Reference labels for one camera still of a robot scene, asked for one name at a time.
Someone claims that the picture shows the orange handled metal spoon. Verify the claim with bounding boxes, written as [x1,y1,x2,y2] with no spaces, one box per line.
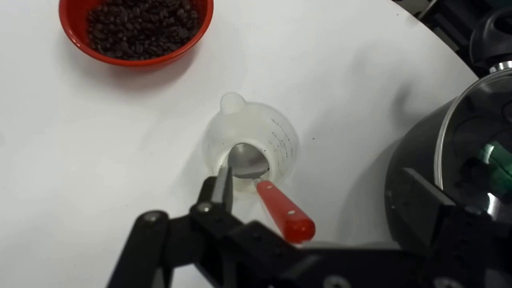
[227,141,317,246]

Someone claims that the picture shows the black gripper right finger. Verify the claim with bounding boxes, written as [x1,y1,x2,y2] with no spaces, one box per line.
[401,166,512,288]

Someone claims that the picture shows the black cooking pot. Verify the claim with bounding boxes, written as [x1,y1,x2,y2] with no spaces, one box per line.
[384,5,512,253]

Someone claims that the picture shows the glass pot lid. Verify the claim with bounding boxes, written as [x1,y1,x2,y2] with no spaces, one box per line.
[433,69,512,225]

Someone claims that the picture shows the colourless plastic measuring cup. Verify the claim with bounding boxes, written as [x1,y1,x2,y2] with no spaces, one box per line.
[203,91,301,198]

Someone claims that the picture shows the green toy object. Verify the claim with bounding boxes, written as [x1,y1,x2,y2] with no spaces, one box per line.
[477,141,512,197]

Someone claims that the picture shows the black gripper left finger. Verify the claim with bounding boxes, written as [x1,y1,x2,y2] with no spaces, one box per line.
[105,165,301,288]

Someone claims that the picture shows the dark beans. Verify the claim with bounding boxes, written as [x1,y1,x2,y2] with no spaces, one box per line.
[86,0,200,61]

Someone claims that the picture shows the red bowl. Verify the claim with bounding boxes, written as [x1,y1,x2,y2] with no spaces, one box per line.
[57,0,216,69]

